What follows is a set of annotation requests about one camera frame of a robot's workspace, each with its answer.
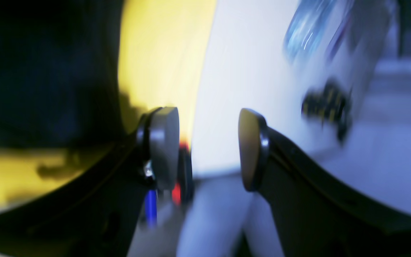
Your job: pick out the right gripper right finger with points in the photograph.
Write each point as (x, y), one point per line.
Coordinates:
(315, 214)

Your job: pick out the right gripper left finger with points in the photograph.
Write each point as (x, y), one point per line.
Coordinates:
(96, 214)

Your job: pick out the dark navy T-shirt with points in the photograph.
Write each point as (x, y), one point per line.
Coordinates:
(58, 73)

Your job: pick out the right red-black table clamp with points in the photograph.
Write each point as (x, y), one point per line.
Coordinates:
(159, 204)

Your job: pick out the yellow table cloth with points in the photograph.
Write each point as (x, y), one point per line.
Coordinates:
(161, 53)

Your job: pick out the clear plastic water bottle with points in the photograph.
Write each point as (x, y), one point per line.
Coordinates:
(307, 27)

